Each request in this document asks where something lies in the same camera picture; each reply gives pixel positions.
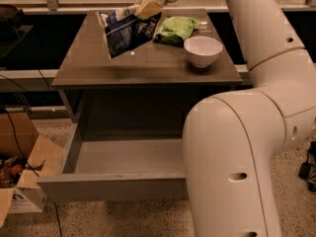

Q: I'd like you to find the blue chip bag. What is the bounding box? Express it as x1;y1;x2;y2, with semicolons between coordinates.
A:
97;6;161;58

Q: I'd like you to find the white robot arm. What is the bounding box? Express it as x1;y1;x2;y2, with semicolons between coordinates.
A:
183;0;316;237

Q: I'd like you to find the green chip bag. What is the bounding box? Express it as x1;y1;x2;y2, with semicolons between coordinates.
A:
154;17;200;46

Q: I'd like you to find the grey cabinet with counter top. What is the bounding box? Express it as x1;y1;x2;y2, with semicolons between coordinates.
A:
52;11;241;117

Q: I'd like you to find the open grey top drawer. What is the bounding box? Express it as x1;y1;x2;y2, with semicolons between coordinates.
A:
39;89;190;201

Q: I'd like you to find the white ceramic bowl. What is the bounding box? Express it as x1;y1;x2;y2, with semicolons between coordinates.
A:
184;36;223;68

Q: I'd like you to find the black device on shelf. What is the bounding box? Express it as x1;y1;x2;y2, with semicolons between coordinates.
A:
0;5;33;59

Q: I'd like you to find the brown cardboard box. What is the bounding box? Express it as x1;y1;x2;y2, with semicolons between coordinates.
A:
0;113;62;226

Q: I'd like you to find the black power adapter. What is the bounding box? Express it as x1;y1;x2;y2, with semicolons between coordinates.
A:
298;141;316;193

